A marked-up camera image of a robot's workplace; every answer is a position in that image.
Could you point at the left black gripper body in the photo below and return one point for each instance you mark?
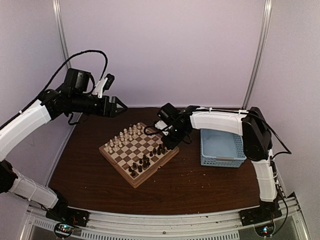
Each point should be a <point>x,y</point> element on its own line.
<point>108,113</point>

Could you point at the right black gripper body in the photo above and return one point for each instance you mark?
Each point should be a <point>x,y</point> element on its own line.
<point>178,136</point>

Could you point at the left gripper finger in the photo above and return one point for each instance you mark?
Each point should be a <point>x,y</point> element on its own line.
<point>120,110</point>
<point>120,104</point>

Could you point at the eleventh dark chess piece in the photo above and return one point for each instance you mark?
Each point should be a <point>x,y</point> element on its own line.
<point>163,150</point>

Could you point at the wooden chess board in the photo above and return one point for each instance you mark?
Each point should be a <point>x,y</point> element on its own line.
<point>121,161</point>

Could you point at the light blue plastic basket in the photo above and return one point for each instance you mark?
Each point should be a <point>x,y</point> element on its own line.
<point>221,149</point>

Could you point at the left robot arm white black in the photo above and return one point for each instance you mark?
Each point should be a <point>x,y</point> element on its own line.
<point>70,97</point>

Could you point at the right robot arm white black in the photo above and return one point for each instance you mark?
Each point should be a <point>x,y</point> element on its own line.
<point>250,125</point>

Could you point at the row of white chess pieces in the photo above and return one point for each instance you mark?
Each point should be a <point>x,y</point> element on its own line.
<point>131,138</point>

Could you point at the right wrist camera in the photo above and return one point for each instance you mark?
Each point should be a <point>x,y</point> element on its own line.
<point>160,125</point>

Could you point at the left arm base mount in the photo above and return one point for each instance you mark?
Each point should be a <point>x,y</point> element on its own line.
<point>73,217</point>

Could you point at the left aluminium frame post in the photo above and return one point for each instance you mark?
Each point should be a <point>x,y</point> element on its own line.
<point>56,4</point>

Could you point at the aluminium frame post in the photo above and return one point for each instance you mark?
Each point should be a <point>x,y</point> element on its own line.
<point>56,4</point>
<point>264,31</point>

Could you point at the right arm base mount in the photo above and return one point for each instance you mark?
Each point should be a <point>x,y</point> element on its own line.
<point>257,215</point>

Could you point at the front aluminium rail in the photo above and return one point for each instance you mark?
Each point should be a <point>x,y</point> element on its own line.
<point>223,225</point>

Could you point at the right aluminium frame post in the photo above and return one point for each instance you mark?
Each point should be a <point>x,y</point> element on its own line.
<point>264,31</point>

